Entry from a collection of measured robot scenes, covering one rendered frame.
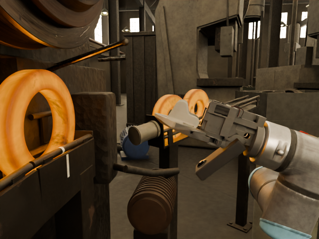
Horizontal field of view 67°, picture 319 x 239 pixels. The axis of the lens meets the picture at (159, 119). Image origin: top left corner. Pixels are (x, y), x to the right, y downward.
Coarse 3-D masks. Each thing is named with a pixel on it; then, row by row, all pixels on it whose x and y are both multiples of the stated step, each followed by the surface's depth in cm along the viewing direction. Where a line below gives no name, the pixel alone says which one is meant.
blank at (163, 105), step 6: (162, 96) 83; (168, 96) 81; (174, 96) 83; (156, 102) 81; (162, 102) 80; (168, 102) 81; (174, 102) 83; (156, 108) 80; (162, 108) 79; (168, 108) 81; (174, 138) 86
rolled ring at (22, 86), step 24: (24, 72) 37; (48, 72) 40; (0, 96) 33; (24, 96) 35; (48, 96) 44; (0, 120) 32; (72, 120) 49; (0, 144) 32; (24, 144) 35; (48, 144) 46; (0, 168) 34
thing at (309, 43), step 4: (308, 40) 471; (312, 40) 454; (316, 40) 440; (308, 44) 471; (312, 44) 454; (316, 44) 440; (312, 60) 453; (316, 60) 439; (312, 64) 453; (316, 64) 438
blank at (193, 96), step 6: (192, 90) 93; (198, 90) 94; (186, 96) 92; (192, 96) 91; (198, 96) 94; (204, 96) 97; (192, 102) 91; (198, 102) 98; (204, 102) 97; (192, 108) 92; (198, 108) 99; (204, 108) 98; (198, 114) 98
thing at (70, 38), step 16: (0, 0) 27; (16, 0) 30; (0, 16) 30; (16, 16) 30; (32, 16) 33; (96, 16) 54; (0, 32) 35; (16, 32) 34; (32, 32) 33; (48, 32) 36; (64, 32) 41; (80, 32) 46; (64, 48) 41
